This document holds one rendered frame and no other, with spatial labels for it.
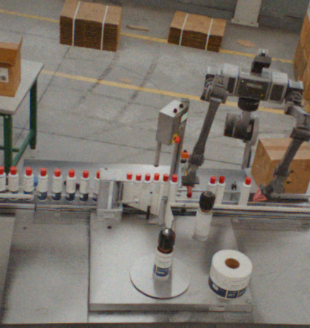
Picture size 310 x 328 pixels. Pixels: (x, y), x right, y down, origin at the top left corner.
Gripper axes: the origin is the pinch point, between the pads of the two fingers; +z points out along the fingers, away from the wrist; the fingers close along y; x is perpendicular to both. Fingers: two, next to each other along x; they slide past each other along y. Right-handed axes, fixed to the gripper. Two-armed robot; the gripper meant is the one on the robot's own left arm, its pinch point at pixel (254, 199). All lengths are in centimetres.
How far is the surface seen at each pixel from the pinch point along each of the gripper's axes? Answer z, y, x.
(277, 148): -25.1, -29.5, 1.2
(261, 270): 11.8, 48.4, 3.6
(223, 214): 18.2, 5.1, -9.5
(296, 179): -21.7, -19.1, 21.0
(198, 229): 24.0, 31.2, -30.8
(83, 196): 65, 3, -77
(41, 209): 85, 5, -89
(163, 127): 4, -2, -76
